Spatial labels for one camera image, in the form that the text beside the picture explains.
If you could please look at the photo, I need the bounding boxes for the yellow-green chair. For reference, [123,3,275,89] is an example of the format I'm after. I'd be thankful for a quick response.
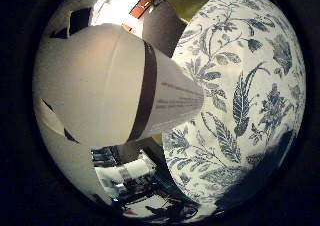
[163,0,216,22]

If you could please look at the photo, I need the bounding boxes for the orange red box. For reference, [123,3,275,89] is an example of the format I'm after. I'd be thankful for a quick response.
[129,0,165,20]

